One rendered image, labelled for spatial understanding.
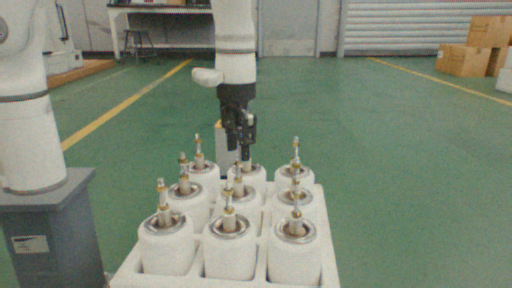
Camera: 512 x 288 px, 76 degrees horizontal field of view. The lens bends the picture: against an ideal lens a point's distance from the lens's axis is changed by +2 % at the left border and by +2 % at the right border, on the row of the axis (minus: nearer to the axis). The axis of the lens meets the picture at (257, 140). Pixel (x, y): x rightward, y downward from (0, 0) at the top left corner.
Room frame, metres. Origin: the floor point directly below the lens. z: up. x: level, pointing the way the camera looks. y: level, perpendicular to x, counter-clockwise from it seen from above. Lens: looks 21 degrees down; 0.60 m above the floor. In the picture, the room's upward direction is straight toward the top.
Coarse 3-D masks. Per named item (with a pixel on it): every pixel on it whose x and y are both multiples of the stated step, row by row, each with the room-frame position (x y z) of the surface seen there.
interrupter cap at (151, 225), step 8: (152, 216) 0.52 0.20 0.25; (176, 216) 0.52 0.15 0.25; (184, 216) 0.52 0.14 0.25; (144, 224) 0.49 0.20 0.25; (152, 224) 0.50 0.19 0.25; (176, 224) 0.49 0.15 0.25; (184, 224) 0.49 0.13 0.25; (152, 232) 0.47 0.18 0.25; (160, 232) 0.47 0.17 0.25; (168, 232) 0.47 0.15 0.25
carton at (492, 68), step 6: (492, 48) 3.61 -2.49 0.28; (498, 48) 3.53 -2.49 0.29; (504, 48) 3.49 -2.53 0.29; (492, 54) 3.59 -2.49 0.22; (498, 54) 3.51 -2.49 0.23; (504, 54) 3.49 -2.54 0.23; (492, 60) 3.57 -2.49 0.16; (498, 60) 3.49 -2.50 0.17; (504, 60) 3.49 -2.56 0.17; (492, 66) 3.54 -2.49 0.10; (498, 66) 3.49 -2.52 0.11; (486, 72) 3.61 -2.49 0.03; (492, 72) 3.52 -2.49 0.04; (498, 72) 3.49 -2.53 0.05
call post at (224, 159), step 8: (216, 128) 0.87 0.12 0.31; (224, 128) 0.87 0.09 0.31; (240, 128) 0.90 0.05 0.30; (216, 136) 0.87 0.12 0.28; (224, 136) 0.87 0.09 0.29; (216, 144) 0.87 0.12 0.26; (224, 144) 0.87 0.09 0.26; (216, 152) 0.87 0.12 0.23; (224, 152) 0.87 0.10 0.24; (232, 152) 0.87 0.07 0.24; (216, 160) 0.87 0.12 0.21; (224, 160) 0.87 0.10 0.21; (232, 160) 0.87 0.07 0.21; (224, 168) 0.87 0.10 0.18; (224, 176) 0.87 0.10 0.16
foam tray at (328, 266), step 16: (272, 192) 0.74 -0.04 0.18; (320, 192) 0.74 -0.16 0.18; (320, 208) 0.66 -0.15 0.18; (320, 224) 0.60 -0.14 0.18; (256, 240) 0.54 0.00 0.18; (128, 256) 0.50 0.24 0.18; (256, 256) 0.54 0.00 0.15; (128, 272) 0.46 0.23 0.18; (192, 272) 0.46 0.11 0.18; (256, 272) 0.46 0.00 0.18; (336, 272) 0.46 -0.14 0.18
